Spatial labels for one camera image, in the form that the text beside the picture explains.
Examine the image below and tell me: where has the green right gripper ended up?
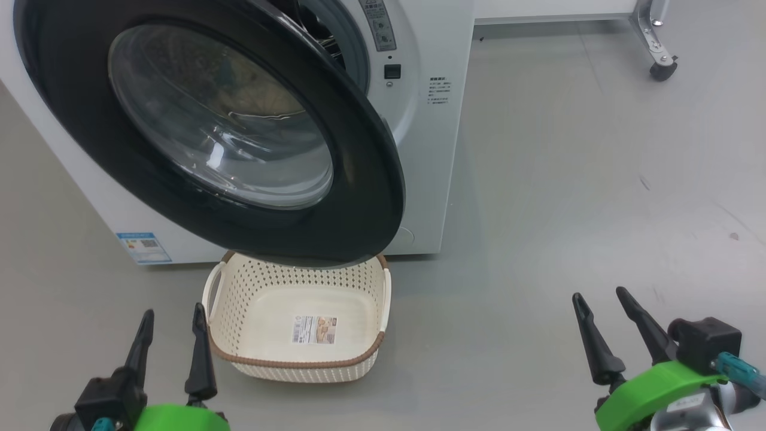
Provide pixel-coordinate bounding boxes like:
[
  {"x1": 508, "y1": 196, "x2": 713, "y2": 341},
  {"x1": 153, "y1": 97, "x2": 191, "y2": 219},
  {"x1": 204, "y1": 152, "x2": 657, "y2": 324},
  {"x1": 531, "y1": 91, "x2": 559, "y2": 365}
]
[{"x1": 572, "y1": 286, "x2": 728, "y2": 431}]

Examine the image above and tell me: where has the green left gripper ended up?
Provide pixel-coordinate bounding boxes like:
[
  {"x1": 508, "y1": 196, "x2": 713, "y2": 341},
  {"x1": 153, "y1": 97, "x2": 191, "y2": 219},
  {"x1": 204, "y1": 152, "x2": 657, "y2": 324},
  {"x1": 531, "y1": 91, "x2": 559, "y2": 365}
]
[{"x1": 124, "y1": 303, "x2": 231, "y2": 431}]

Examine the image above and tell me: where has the black round washing machine door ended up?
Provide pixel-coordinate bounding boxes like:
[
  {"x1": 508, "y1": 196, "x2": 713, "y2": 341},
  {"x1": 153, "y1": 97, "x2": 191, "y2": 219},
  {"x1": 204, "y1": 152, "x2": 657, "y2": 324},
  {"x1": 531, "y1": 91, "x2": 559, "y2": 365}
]
[{"x1": 13, "y1": 0, "x2": 406, "y2": 268}]

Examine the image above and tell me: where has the cream perforated laundry basket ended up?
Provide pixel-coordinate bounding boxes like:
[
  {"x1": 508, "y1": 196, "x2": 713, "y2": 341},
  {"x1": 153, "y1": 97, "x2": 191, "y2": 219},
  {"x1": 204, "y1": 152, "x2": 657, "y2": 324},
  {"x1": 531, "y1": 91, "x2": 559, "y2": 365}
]
[{"x1": 202, "y1": 250, "x2": 393, "y2": 384}]

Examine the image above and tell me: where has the paper label inside basket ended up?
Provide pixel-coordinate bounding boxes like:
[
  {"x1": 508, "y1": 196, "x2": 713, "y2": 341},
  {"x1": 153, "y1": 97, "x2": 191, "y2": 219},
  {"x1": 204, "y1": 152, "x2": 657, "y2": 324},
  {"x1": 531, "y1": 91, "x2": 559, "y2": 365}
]
[{"x1": 291, "y1": 315, "x2": 338, "y2": 346}]

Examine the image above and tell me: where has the white washing machine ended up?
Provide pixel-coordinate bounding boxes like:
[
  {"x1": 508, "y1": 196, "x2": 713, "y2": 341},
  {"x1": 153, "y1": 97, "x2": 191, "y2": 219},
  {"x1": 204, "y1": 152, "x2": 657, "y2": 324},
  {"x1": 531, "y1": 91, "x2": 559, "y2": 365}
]
[{"x1": 0, "y1": 0, "x2": 476, "y2": 267}]

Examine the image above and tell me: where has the grey rubber door gasket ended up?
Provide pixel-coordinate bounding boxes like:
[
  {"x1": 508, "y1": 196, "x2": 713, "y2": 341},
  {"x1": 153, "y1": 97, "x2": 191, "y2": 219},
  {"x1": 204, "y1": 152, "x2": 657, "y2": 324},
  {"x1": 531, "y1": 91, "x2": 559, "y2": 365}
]
[{"x1": 311, "y1": 0, "x2": 370, "y2": 93}]

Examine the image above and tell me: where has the blue energy label sticker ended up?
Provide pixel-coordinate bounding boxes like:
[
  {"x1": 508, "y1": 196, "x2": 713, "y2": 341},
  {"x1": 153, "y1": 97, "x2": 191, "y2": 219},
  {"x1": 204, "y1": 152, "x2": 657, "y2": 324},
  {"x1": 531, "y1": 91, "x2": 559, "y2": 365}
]
[{"x1": 117, "y1": 232, "x2": 172, "y2": 265}]

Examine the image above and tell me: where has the metal leg with caster wheel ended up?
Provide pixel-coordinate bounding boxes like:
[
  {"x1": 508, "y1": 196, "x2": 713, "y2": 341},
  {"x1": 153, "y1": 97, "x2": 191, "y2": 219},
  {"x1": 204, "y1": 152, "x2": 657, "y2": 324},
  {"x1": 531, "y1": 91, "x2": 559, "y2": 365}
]
[{"x1": 628, "y1": 0, "x2": 679, "y2": 82}]

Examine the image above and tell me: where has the small printed text sticker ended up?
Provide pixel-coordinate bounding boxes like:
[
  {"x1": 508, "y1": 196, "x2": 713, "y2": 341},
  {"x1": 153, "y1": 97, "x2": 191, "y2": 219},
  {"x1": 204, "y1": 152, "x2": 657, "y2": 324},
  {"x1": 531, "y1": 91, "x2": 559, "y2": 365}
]
[{"x1": 427, "y1": 77, "x2": 452, "y2": 106}]

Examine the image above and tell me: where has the perforated steel drum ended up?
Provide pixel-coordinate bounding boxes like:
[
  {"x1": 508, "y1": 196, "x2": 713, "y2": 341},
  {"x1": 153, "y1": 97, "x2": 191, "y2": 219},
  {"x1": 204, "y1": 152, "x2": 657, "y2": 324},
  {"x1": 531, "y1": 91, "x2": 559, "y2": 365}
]
[{"x1": 293, "y1": 0, "x2": 354, "y2": 66}]

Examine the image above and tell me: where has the grey warning sticker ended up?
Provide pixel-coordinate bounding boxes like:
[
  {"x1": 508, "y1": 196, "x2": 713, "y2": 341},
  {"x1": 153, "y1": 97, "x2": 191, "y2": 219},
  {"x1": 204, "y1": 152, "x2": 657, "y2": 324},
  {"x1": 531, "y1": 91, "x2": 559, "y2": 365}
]
[{"x1": 358, "y1": 0, "x2": 397, "y2": 53}]

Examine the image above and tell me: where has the teal right camera cable connector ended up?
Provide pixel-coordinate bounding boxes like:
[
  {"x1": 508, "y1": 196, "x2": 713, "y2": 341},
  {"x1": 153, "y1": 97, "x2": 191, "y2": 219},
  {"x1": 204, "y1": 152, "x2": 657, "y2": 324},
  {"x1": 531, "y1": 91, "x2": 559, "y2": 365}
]
[{"x1": 716, "y1": 352, "x2": 766, "y2": 396}]

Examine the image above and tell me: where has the white frame beam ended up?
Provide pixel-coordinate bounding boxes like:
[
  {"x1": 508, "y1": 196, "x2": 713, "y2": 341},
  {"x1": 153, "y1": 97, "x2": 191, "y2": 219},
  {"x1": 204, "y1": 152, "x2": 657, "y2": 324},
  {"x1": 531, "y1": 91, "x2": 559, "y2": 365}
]
[{"x1": 473, "y1": 0, "x2": 638, "y2": 25}]

